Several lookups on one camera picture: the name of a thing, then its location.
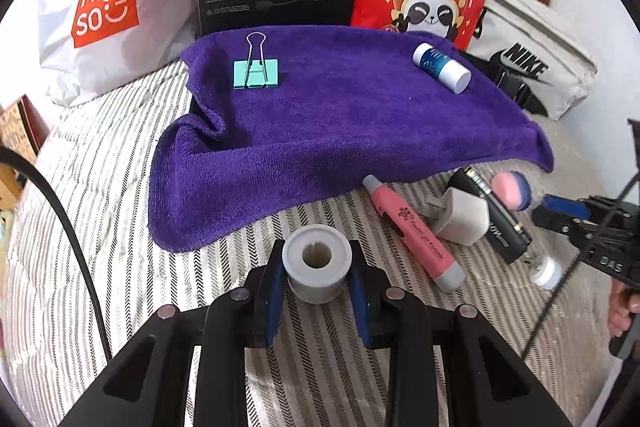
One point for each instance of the pink blue sponge puff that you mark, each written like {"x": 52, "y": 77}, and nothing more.
{"x": 512, "y": 188}

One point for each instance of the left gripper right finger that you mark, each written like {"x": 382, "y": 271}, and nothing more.
{"x": 367, "y": 285}

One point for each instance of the white Nike bag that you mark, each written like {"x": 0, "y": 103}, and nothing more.
{"x": 529, "y": 52}

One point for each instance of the purple towel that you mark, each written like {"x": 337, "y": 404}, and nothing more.
{"x": 349, "y": 103}

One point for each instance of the white charger plug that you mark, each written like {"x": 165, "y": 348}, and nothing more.
{"x": 459, "y": 217}

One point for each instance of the white tape roll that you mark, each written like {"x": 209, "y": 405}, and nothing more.
{"x": 316, "y": 259}

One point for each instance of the white blue bottle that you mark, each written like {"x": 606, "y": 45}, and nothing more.
{"x": 450, "y": 73}

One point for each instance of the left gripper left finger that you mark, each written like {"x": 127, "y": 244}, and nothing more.
{"x": 267, "y": 285}

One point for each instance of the small white cap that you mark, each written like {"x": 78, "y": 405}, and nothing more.
{"x": 545, "y": 272}

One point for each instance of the striped bed cover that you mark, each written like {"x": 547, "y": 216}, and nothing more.
{"x": 317, "y": 373}

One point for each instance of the pink pen-shaped tester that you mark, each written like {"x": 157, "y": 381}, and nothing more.
{"x": 428, "y": 250}

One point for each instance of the teal binder clip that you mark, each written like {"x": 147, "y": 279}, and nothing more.
{"x": 256, "y": 71}

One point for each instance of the person's right hand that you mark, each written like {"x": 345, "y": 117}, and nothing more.
{"x": 623, "y": 303}

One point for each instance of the black cosmetic tube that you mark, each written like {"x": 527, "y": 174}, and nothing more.
{"x": 506, "y": 234}

